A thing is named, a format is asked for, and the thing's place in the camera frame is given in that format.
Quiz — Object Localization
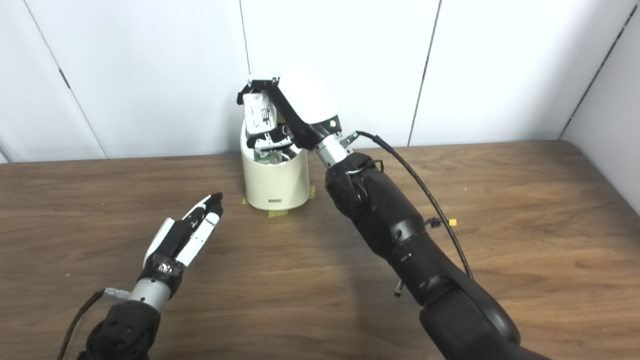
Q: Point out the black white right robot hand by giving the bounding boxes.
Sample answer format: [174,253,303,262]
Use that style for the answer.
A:
[237,70,343,163]

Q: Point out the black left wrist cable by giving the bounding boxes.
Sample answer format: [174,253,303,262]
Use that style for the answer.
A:
[56,286,133,360]

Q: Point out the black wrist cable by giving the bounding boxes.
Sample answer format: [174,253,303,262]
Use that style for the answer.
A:
[56,286,133,360]
[342,130,475,281]

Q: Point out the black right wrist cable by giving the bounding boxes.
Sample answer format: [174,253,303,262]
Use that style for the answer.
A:
[342,130,475,281]

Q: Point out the cream-colored cylindrical bin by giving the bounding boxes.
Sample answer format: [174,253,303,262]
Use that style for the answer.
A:
[240,117,311,211]

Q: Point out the white green milk carton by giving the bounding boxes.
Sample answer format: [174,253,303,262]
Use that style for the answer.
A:
[242,92,278,136]

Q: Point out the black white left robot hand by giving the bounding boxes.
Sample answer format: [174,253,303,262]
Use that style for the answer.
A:
[137,192,224,301]

